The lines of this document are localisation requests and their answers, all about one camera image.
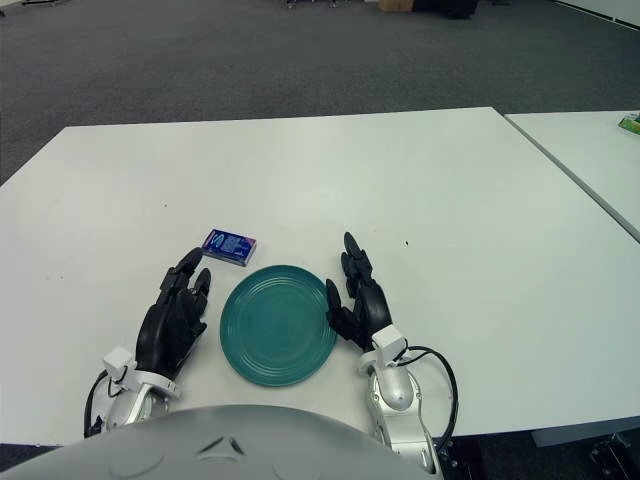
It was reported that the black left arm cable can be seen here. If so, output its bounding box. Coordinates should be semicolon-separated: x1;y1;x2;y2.
82;369;110;440

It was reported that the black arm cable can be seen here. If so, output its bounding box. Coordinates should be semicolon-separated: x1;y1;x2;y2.
394;344;459;454
82;369;110;440

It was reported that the blue gum pack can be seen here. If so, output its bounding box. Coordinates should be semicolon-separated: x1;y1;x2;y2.
201;228;259;268

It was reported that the white adjoining table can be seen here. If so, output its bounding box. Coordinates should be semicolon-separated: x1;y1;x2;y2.
503;109;640;242

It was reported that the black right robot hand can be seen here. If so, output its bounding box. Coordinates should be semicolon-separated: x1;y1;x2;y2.
324;231;394;351

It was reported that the black background furniture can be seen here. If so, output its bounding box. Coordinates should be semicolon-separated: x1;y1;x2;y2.
412;0;479;20

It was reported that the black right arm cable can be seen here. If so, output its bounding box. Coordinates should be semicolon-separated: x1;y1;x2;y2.
394;344;459;454

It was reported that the grey robot torso shell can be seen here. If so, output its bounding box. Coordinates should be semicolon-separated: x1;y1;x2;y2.
0;403;436;480

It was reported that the teal ribbed plate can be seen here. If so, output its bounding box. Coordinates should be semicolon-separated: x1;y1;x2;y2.
219;264;340;389

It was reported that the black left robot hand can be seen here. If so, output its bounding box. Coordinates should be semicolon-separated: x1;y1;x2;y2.
134;247;213;382

